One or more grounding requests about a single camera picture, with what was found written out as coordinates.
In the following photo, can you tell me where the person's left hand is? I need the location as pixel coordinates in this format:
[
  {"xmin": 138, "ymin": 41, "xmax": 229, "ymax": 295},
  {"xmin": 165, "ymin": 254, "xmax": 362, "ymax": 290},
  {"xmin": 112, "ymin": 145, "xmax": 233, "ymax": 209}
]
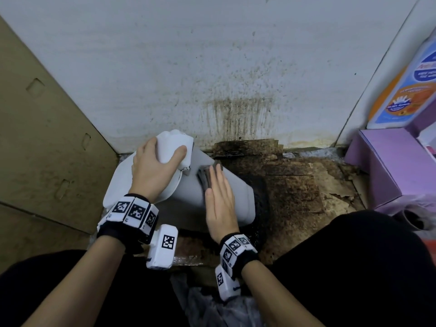
[{"xmin": 129, "ymin": 136, "xmax": 188, "ymax": 204}]

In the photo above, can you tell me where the person's right hand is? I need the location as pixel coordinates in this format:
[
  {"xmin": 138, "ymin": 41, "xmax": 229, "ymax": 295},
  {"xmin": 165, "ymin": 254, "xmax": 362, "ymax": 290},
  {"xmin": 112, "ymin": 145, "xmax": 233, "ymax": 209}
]
[{"xmin": 204, "ymin": 164, "xmax": 240, "ymax": 245}]

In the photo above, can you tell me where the white lidded trash bin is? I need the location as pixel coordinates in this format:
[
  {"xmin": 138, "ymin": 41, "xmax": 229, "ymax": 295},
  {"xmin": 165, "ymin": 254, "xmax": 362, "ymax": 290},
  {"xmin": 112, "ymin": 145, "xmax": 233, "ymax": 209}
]
[{"xmin": 97, "ymin": 129, "xmax": 256, "ymax": 234}]

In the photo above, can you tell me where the person's left forearm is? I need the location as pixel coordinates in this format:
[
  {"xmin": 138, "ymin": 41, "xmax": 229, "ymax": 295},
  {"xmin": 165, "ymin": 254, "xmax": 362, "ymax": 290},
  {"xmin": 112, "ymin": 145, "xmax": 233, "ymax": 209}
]
[{"xmin": 22, "ymin": 234, "xmax": 127, "ymax": 327}]

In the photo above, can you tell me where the person's right forearm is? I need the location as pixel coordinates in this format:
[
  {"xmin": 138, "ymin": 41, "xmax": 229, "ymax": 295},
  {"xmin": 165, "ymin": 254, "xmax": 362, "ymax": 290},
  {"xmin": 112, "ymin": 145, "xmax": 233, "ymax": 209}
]
[{"xmin": 241, "ymin": 260, "xmax": 326, "ymax": 327}]

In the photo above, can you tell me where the person's black clothing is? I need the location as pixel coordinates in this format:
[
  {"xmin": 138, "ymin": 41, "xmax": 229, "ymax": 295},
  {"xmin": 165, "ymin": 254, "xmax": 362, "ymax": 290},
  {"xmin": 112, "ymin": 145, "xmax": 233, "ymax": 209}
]
[{"xmin": 0, "ymin": 210, "xmax": 436, "ymax": 327}]

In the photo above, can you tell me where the right wrist marker band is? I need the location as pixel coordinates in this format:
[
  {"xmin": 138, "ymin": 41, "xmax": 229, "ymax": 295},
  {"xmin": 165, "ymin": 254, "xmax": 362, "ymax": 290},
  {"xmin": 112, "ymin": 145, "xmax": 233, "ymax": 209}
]
[{"xmin": 214, "ymin": 232, "xmax": 259, "ymax": 302}]

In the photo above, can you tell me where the stained brown cardboard sheet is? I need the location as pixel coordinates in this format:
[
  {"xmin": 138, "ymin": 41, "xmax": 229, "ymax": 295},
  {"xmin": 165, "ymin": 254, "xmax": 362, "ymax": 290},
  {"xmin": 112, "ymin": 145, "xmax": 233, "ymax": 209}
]
[{"xmin": 143, "ymin": 139, "xmax": 368, "ymax": 287}]

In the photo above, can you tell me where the brown cardboard panel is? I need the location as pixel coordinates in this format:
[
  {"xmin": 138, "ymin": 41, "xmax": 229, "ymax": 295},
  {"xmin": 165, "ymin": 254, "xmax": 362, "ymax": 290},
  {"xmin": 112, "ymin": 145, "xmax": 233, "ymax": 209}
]
[{"xmin": 0, "ymin": 16, "xmax": 119, "ymax": 273}]

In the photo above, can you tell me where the purple cardboard display box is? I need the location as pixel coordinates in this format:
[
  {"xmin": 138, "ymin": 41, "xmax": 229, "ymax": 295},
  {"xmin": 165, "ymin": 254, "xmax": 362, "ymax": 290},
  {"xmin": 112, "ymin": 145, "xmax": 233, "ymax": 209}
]
[{"xmin": 344, "ymin": 98, "xmax": 436, "ymax": 215}]

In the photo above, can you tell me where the dark drink cup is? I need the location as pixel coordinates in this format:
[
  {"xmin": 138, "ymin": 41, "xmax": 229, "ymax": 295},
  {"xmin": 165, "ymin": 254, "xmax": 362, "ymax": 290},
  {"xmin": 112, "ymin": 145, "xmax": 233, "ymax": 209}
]
[{"xmin": 396, "ymin": 206, "xmax": 433, "ymax": 232}]

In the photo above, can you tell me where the white bottle blue orange label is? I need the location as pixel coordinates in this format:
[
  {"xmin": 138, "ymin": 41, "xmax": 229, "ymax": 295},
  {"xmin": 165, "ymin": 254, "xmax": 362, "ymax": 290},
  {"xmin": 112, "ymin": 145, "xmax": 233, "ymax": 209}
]
[{"xmin": 366, "ymin": 29, "xmax": 436, "ymax": 130}]

